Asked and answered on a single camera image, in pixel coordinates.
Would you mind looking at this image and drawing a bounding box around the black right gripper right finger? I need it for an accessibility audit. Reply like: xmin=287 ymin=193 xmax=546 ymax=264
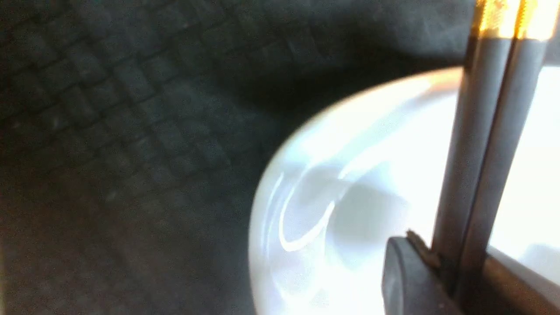
xmin=477 ymin=256 xmax=559 ymax=315

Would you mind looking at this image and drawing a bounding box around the black textured serving tray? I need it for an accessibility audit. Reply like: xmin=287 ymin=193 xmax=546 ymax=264
xmin=0 ymin=0 xmax=560 ymax=315

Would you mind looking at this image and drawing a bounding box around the black chopstick gold tip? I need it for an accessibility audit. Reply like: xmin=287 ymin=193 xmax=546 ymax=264
xmin=432 ymin=0 xmax=521 ymax=263
xmin=454 ymin=0 xmax=559 ymax=304

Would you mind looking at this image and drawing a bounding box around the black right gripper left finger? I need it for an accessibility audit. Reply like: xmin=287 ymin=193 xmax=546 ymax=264
xmin=381 ymin=231 xmax=462 ymax=315

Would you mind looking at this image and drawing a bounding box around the white square sauce dish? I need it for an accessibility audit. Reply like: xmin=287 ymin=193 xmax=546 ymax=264
xmin=248 ymin=66 xmax=560 ymax=315

